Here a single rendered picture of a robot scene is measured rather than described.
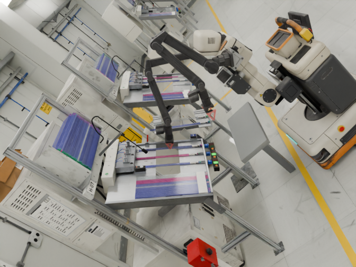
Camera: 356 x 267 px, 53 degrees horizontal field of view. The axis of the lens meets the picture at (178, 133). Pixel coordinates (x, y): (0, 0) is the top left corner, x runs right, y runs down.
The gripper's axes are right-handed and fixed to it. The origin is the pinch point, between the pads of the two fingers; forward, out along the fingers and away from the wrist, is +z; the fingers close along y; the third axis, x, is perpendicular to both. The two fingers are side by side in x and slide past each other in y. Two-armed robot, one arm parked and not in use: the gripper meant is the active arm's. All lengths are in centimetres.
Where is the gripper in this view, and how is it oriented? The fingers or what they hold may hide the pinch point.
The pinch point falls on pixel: (170, 148)
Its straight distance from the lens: 286.1
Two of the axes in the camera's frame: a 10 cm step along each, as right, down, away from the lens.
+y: 0.5, 5.3, -8.5
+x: 10.0, -0.8, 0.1
